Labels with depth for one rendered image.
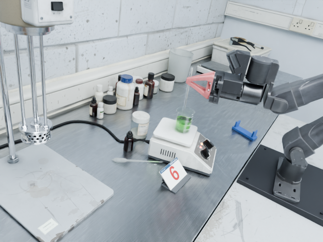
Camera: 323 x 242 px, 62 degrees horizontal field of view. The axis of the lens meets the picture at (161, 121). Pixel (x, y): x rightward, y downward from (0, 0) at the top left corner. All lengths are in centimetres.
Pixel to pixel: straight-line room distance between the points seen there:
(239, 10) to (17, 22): 184
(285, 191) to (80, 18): 86
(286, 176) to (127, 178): 46
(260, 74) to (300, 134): 21
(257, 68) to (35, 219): 62
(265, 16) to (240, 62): 142
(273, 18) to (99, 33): 134
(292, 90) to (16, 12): 62
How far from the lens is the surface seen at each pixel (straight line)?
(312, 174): 100
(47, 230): 64
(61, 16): 51
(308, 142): 83
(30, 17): 49
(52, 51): 101
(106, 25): 116
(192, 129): 86
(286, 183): 89
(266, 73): 74
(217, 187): 81
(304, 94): 77
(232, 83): 74
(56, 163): 80
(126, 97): 106
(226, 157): 94
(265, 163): 96
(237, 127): 112
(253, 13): 216
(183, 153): 80
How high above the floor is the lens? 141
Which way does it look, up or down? 29 degrees down
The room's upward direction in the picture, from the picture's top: 11 degrees clockwise
